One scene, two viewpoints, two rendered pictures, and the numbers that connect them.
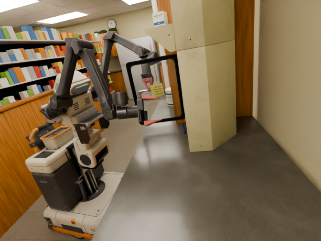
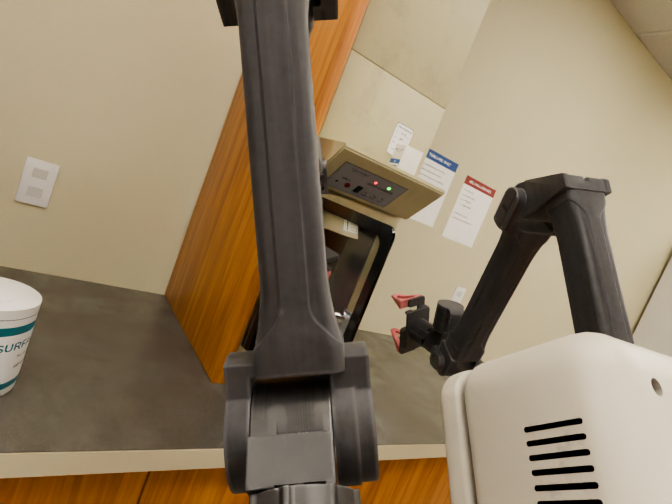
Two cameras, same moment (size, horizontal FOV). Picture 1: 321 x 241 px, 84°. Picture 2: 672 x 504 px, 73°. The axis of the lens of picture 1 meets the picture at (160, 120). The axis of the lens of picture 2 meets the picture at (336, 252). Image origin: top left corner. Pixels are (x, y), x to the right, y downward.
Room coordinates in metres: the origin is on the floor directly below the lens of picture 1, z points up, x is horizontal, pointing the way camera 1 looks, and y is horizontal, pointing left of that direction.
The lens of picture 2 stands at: (1.75, 0.61, 1.41)
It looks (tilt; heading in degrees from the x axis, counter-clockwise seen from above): 7 degrees down; 222
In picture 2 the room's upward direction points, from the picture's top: 22 degrees clockwise
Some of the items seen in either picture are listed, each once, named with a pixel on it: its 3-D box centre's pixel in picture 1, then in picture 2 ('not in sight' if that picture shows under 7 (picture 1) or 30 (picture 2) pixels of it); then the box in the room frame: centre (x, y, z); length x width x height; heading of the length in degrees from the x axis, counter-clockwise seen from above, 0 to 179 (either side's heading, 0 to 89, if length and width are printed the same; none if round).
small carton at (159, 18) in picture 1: (160, 20); (405, 160); (0.87, -0.08, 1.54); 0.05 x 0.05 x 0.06; 67
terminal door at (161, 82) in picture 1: (156, 92); (309, 298); (1.08, -0.01, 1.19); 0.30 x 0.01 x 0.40; 83
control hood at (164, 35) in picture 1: (165, 40); (377, 185); (0.92, -0.09, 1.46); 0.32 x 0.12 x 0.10; 168
